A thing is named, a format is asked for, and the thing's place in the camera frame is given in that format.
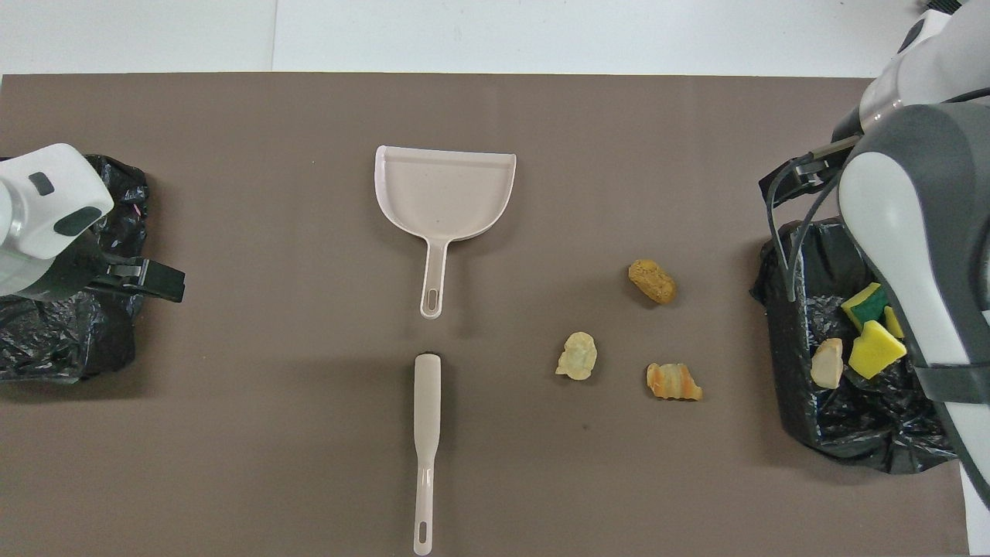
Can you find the open black bag-lined bin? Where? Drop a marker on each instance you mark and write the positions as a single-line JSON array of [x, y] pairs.
[[812, 418]]

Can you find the brown fried nugget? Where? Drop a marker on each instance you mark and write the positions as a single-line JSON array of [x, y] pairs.
[[652, 281]]

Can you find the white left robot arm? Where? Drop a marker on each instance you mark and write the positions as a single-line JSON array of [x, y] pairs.
[[46, 201]]

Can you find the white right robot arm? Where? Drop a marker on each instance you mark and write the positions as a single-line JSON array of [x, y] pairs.
[[913, 216]]

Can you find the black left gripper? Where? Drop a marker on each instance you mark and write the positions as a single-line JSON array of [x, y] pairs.
[[81, 271]]

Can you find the crumpled black bag-lined bin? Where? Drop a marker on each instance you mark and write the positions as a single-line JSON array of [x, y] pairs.
[[69, 340]]

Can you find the green and yellow sponge piece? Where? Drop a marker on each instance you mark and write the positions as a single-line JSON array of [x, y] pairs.
[[865, 304]]

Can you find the beige hand brush black bristles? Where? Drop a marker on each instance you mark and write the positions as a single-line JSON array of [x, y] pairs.
[[427, 394]]

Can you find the pale yellow crisp piece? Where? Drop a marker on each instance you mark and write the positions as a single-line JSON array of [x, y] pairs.
[[577, 356]]

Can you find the orange striped croissant piece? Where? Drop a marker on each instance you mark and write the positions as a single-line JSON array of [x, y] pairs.
[[673, 381]]

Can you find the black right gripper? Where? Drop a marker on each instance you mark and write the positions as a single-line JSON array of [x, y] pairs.
[[848, 148]]

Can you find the beige plastic dustpan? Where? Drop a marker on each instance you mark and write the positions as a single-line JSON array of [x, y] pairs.
[[445, 193]]

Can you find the brown table mat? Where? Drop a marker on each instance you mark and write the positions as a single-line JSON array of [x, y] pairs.
[[495, 124]]

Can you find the striped bread slice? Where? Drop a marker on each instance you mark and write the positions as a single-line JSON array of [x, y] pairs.
[[827, 363]]

